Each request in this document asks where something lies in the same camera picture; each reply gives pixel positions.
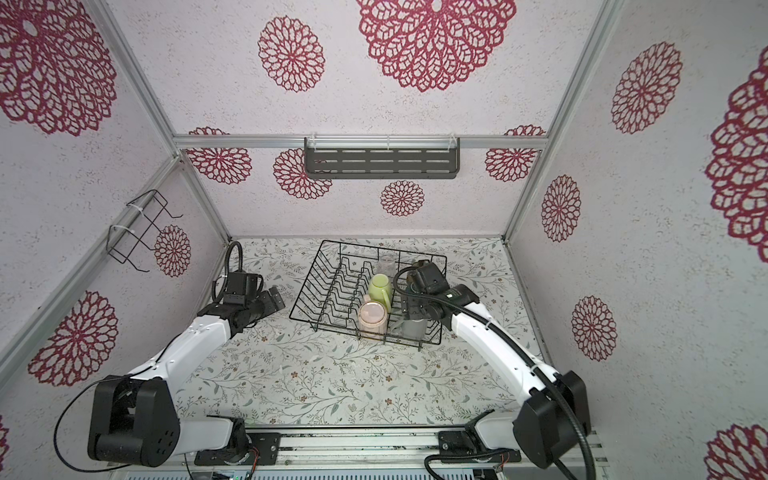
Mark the clear glass cup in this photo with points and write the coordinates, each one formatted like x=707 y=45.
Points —
x=387 y=263

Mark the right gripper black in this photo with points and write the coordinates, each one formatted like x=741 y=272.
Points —
x=409 y=308

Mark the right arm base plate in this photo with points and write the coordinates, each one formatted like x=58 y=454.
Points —
x=463 y=445

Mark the aluminium front rail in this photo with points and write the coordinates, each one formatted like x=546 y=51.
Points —
x=359 y=453

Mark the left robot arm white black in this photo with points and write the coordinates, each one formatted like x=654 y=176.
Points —
x=134 y=419

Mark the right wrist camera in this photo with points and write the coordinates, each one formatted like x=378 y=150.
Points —
x=426 y=278

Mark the black wire wall holder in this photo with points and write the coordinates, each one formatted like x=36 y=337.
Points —
x=123 y=240

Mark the black wire dish rack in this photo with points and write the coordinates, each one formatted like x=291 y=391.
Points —
x=337 y=281

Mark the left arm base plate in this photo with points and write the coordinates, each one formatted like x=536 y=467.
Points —
x=258 y=447

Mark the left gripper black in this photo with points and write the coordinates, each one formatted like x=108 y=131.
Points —
x=270 y=306

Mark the pink ceramic mug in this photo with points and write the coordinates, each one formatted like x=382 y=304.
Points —
x=372 y=319

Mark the light green mug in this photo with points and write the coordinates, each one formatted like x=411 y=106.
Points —
x=380 y=290

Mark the grey cream mug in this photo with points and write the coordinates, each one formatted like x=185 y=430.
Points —
x=414 y=329

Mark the grey wall shelf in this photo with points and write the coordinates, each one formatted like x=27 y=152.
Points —
x=381 y=161

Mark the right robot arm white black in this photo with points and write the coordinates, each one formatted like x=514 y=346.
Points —
x=554 y=414

